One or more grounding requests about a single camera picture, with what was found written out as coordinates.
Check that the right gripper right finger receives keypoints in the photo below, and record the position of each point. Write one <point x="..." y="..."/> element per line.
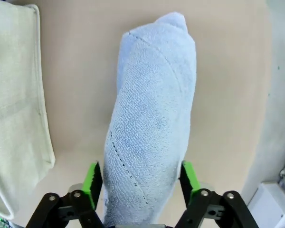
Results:
<point x="194" y="194"/>

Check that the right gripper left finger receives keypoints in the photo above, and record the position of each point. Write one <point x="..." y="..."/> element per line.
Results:
<point x="85" y="194"/>

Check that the light blue towel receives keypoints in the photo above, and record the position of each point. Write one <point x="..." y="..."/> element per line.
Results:
<point x="152" y="107"/>

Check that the cream fabric storage bin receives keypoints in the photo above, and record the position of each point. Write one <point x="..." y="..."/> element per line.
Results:
<point x="14" y="95"/>

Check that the white pedestal block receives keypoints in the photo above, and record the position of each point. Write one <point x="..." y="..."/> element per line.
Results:
<point x="273" y="206"/>

